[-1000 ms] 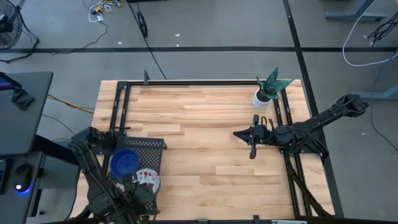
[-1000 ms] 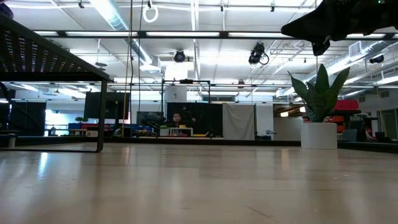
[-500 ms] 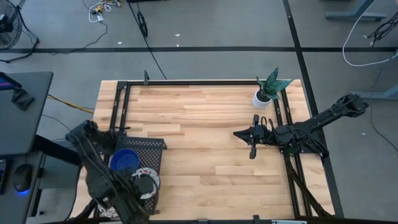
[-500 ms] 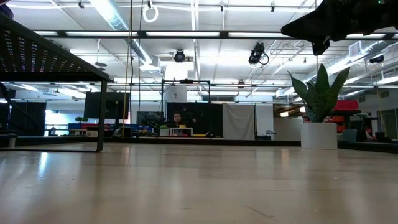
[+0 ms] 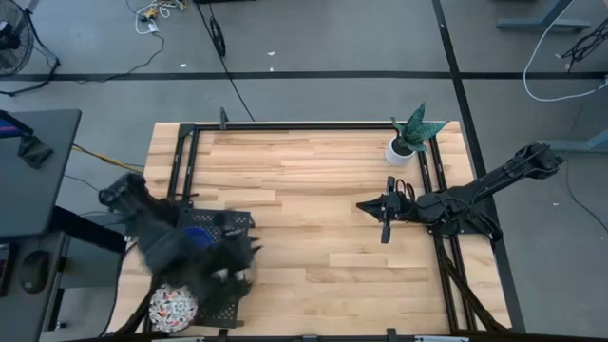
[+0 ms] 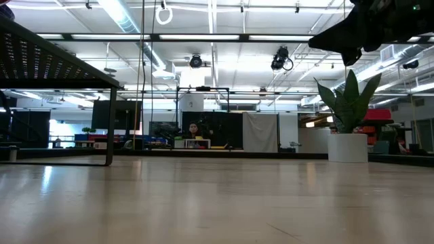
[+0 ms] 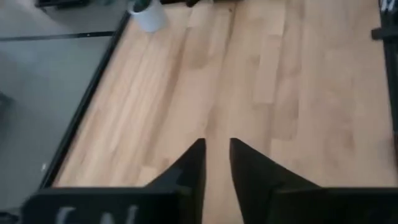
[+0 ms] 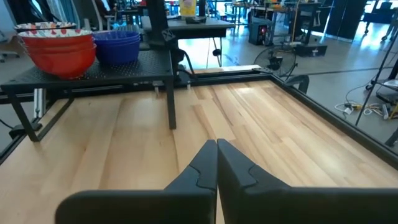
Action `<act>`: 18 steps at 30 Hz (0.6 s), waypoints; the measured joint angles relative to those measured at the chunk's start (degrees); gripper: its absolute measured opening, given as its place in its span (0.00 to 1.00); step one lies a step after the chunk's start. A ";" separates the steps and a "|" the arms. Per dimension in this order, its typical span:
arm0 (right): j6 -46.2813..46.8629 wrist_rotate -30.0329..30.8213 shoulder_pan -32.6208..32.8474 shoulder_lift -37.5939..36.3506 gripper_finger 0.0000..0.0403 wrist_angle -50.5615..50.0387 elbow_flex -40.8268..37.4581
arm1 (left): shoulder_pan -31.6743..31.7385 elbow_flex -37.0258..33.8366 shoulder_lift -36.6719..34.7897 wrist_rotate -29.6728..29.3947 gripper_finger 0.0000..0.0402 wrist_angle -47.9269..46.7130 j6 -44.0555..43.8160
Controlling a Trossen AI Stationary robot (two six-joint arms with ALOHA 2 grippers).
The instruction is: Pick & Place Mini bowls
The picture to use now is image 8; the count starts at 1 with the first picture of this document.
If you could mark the yellow-label white bottle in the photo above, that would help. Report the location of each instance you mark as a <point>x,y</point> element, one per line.
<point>188,7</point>

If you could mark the black partition panel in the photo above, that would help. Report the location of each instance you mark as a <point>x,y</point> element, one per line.
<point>345,18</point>

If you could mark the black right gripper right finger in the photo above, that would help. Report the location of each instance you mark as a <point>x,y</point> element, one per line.
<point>264,205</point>

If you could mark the black computer tower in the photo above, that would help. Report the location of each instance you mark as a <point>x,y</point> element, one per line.
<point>256,34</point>

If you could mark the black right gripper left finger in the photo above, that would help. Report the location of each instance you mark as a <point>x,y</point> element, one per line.
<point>186,202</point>

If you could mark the black perforated metal shelf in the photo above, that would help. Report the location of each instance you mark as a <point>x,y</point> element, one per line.
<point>133,67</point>

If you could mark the blue plastic bowl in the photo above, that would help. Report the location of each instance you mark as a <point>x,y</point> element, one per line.
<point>116,38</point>
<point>118,56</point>
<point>118,44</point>

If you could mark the white aluminium bar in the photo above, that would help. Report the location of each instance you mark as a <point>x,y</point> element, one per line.
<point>39,102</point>

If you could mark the black aluminium table frame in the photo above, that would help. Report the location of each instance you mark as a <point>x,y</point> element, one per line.
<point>326,115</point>

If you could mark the red bowl floral inside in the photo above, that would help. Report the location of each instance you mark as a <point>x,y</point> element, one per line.
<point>62,65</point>
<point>62,49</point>
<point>56,41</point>

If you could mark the black tripod stand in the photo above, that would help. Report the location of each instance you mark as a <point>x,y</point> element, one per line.
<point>372,93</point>

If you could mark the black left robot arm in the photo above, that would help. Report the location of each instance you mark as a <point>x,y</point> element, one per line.
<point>158,18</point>

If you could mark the black desk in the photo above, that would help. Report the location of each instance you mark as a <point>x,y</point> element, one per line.
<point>199,28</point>

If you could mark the black floor fan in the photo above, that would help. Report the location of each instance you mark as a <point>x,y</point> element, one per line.
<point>273,62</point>

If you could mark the black floor box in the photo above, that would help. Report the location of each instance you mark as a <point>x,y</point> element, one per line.
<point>311,49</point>

